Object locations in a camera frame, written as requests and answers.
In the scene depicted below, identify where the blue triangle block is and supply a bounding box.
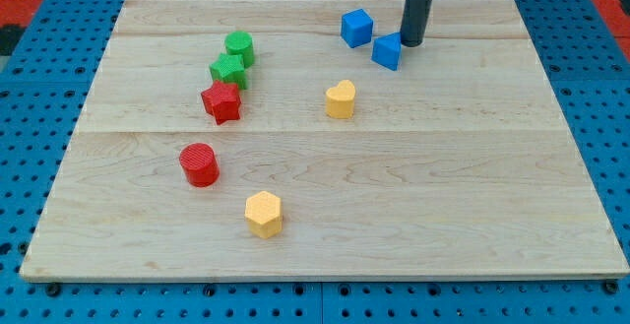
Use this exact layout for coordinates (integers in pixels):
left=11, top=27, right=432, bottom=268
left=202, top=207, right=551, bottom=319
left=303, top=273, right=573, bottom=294
left=371, top=32, right=402, bottom=71

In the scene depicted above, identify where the yellow heart block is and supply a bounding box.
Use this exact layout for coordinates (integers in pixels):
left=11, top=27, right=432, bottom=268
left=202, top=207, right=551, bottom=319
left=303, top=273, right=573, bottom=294
left=325, top=80, right=356, bottom=119

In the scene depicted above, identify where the light wooden board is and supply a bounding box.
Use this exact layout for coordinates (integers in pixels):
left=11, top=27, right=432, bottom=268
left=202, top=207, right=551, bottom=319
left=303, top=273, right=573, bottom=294
left=20, top=0, right=629, bottom=283

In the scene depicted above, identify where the yellow hexagon block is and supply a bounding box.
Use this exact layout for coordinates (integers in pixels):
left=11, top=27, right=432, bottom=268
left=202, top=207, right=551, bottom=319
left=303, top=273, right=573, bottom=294
left=244, top=191, right=283, bottom=239

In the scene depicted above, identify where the red star block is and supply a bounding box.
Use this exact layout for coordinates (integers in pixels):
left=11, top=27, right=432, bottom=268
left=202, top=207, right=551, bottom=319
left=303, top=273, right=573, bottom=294
left=201, top=80, right=241, bottom=125

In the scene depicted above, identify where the green star block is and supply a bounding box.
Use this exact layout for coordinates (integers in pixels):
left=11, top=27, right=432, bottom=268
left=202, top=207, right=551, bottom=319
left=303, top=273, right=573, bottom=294
left=209, top=53, right=248, bottom=90

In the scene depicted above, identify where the red cylinder block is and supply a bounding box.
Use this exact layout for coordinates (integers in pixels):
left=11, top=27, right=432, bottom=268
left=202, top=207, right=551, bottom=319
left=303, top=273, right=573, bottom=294
left=179, top=143, right=220, bottom=187

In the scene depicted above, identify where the blue cube block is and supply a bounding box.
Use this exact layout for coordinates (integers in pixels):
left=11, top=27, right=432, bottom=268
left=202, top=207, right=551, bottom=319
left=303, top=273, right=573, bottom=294
left=341, top=9, right=373, bottom=48

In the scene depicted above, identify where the green cylinder block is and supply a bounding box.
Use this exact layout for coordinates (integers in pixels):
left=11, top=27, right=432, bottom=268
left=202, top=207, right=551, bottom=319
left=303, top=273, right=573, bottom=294
left=224, top=31, right=255, bottom=68

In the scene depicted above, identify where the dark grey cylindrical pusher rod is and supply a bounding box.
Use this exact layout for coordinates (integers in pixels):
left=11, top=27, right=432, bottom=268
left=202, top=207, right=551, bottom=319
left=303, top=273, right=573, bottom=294
left=400, top=0, right=432, bottom=47

